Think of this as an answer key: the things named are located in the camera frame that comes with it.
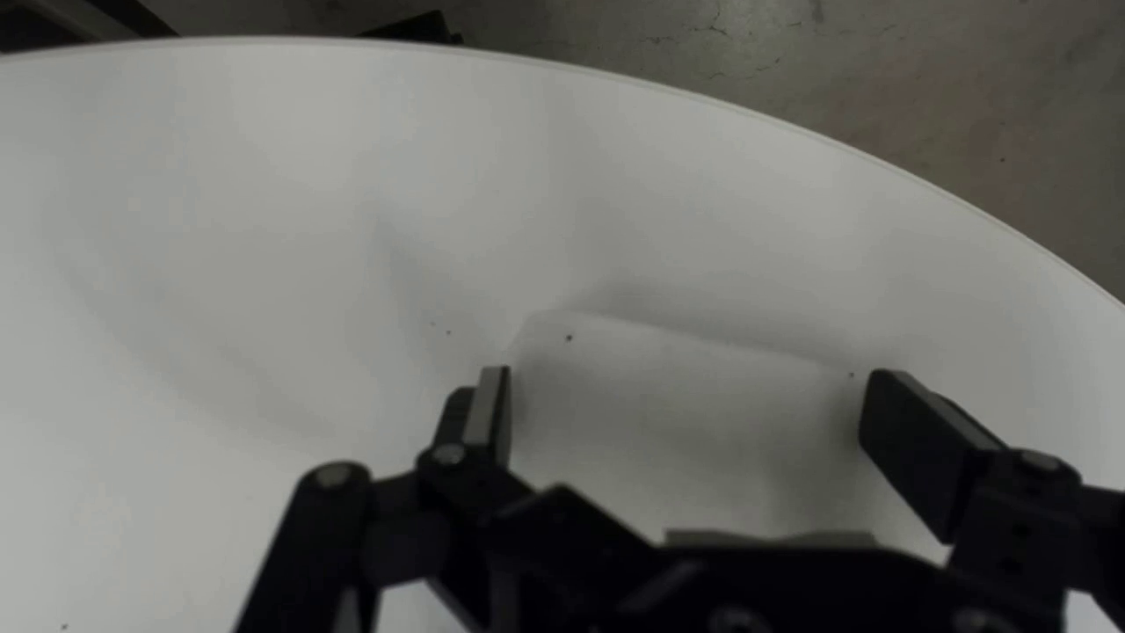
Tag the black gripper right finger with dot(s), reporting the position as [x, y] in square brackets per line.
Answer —
[926, 450]

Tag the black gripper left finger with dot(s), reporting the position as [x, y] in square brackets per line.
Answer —
[491, 423]

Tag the white red striped tea towel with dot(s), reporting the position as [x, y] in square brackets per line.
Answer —
[680, 434]

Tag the round white pedestal table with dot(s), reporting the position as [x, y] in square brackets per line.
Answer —
[354, 213]

